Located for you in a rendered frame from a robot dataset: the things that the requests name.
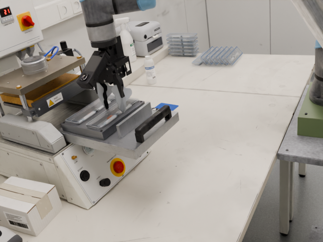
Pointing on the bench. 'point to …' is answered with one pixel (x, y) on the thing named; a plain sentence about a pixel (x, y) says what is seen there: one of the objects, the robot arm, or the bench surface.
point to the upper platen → (33, 95)
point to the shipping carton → (28, 205)
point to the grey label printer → (144, 36)
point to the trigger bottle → (126, 39)
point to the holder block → (104, 133)
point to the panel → (96, 169)
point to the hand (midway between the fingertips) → (113, 108)
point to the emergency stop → (118, 167)
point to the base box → (43, 172)
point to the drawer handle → (149, 124)
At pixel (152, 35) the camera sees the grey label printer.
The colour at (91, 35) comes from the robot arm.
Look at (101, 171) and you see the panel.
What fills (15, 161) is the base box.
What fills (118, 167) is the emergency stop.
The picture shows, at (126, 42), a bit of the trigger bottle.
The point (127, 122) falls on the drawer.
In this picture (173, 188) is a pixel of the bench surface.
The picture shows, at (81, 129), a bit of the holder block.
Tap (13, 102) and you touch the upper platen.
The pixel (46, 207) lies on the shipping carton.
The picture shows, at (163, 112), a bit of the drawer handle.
